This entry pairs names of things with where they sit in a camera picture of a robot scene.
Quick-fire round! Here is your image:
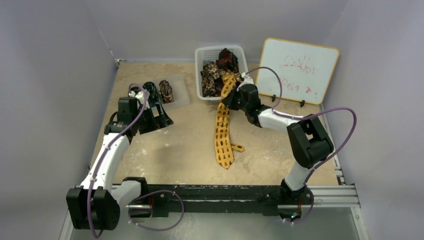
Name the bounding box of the dark red tie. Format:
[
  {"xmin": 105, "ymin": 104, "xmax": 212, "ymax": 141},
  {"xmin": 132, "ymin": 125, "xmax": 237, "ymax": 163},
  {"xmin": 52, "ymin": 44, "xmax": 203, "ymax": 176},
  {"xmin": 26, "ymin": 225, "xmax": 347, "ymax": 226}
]
[{"xmin": 215, "ymin": 48, "xmax": 239, "ymax": 73}]

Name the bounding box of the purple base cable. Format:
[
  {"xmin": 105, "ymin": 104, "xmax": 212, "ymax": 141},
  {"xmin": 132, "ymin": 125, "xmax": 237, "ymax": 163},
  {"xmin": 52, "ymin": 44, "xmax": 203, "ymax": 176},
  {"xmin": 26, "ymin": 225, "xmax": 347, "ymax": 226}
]
[
  {"xmin": 282, "ymin": 195, "xmax": 316, "ymax": 225},
  {"xmin": 128, "ymin": 189, "xmax": 185, "ymax": 232}
]

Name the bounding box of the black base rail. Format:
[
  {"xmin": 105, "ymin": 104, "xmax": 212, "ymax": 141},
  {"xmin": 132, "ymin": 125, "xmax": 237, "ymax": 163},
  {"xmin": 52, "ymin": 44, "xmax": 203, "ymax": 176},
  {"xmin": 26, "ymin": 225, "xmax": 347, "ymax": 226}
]
[{"xmin": 117, "ymin": 183, "xmax": 314, "ymax": 218}]

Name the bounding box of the white plastic basket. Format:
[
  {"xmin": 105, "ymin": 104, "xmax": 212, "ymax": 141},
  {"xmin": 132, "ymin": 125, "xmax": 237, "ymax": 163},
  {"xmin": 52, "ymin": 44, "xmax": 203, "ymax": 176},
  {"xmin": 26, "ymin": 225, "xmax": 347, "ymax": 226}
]
[{"xmin": 194, "ymin": 45, "xmax": 249, "ymax": 105}]

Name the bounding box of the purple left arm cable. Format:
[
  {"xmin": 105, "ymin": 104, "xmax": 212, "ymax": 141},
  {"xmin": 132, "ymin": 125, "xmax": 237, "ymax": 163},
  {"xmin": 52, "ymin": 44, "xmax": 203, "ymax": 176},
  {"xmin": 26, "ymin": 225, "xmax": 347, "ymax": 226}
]
[{"xmin": 86, "ymin": 83, "xmax": 151, "ymax": 239}]

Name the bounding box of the yellow insect-print tie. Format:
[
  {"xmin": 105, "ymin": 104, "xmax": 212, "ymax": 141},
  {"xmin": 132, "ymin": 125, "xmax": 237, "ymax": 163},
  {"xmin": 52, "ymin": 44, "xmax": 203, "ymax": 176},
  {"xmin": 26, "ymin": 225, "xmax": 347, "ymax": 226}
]
[{"xmin": 214, "ymin": 73, "xmax": 245, "ymax": 170}]

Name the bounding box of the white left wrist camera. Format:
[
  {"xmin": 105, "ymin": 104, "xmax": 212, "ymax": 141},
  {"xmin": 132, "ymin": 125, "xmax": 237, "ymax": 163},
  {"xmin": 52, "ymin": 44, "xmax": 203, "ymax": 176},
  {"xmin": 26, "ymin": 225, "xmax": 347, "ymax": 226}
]
[{"xmin": 128, "ymin": 89, "xmax": 150, "ymax": 109}]

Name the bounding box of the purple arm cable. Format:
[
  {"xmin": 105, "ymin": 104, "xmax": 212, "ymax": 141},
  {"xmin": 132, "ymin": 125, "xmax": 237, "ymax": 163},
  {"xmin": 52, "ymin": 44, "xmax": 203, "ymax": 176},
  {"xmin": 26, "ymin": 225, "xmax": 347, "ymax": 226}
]
[
  {"xmin": 86, "ymin": 83, "xmax": 151, "ymax": 239},
  {"xmin": 244, "ymin": 66, "xmax": 358, "ymax": 186}
]

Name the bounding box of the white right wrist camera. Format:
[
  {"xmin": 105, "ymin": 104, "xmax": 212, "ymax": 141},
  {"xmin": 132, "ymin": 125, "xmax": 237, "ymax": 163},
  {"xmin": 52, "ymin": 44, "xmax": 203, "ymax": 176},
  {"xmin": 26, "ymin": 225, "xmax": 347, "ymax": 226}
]
[{"xmin": 236, "ymin": 72, "xmax": 255, "ymax": 92}]

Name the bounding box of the aluminium frame rail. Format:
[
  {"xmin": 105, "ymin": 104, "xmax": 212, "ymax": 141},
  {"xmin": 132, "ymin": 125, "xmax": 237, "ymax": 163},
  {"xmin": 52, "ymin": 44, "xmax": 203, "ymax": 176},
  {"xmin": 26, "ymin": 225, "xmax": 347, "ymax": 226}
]
[{"xmin": 312, "ymin": 104, "xmax": 361, "ymax": 208}]

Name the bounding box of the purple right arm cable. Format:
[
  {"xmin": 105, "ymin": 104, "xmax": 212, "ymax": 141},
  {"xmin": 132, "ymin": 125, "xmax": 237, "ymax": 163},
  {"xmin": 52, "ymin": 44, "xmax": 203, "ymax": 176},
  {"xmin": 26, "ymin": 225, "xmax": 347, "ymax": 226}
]
[{"xmin": 244, "ymin": 66, "xmax": 358, "ymax": 186}]

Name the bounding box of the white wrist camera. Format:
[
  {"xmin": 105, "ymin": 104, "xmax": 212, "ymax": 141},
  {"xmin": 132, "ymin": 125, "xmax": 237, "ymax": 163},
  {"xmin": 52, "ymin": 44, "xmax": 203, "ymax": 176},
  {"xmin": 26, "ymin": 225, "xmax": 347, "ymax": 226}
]
[
  {"xmin": 128, "ymin": 89, "xmax": 150, "ymax": 109},
  {"xmin": 236, "ymin": 72, "xmax": 255, "ymax": 92}
]

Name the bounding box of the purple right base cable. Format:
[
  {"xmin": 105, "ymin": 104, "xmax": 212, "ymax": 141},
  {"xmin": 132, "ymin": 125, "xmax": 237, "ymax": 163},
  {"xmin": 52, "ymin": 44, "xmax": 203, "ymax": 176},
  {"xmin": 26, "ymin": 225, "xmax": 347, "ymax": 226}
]
[{"xmin": 282, "ymin": 195, "xmax": 316, "ymax": 225}]

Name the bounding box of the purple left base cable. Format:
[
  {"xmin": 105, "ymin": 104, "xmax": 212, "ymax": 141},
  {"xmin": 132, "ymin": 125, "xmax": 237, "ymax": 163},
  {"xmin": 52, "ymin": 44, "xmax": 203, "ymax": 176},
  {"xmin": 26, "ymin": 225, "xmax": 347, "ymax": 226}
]
[{"xmin": 128, "ymin": 189, "xmax": 185, "ymax": 232}]

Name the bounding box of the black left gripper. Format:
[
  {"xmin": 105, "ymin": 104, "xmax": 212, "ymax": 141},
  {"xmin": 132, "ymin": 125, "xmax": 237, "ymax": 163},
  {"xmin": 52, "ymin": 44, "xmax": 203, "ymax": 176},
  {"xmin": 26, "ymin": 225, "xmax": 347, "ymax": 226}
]
[{"xmin": 132, "ymin": 102, "xmax": 172, "ymax": 135}]

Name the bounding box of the clear plastic organizer tray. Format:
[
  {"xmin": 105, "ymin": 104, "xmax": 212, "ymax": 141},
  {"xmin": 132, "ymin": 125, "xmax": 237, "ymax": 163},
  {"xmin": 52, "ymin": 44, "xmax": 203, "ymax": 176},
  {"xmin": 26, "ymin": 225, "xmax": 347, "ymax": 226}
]
[{"xmin": 150, "ymin": 74, "xmax": 190, "ymax": 116}]

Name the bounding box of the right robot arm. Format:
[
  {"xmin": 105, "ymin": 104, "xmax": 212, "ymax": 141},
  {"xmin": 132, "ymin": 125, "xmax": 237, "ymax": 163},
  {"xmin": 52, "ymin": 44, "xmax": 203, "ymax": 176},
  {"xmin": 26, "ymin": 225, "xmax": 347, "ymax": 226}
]
[{"xmin": 221, "ymin": 84, "xmax": 334, "ymax": 204}]

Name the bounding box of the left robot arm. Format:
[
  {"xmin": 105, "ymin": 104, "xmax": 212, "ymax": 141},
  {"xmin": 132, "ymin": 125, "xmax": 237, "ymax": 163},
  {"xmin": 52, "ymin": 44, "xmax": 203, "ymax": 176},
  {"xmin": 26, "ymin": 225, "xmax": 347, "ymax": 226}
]
[{"xmin": 66, "ymin": 96, "xmax": 174, "ymax": 231}]

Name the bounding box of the rolled blue green tie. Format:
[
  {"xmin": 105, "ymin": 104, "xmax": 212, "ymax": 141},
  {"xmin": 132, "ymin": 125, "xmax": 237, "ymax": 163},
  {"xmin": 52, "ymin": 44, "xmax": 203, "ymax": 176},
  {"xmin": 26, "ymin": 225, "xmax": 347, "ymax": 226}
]
[{"xmin": 143, "ymin": 81, "xmax": 160, "ymax": 107}]

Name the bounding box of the whiteboard with yellow frame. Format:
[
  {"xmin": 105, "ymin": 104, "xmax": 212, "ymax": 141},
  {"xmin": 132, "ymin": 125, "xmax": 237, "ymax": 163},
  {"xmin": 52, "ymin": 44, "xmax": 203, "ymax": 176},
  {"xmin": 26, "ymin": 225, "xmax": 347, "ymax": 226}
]
[{"xmin": 255, "ymin": 37, "xmax": 340, "ymax": 105}]

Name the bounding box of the rolled pink brown tie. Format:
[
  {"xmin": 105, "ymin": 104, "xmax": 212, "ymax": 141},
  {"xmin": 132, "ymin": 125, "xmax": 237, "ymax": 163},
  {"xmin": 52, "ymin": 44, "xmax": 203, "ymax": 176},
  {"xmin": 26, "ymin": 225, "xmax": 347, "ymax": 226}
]
[{"xmin": 159, "ymin": 79, "xmax": 175, "ymax": 104}]

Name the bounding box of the brown floral tie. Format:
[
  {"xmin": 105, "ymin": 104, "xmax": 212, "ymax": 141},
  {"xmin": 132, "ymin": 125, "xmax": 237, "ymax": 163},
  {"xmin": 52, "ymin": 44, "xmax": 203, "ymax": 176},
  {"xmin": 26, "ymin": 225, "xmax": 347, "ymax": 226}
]
[{"xmin": 200, "ymin": 62, "xmax": 241, "ymax": 98}]

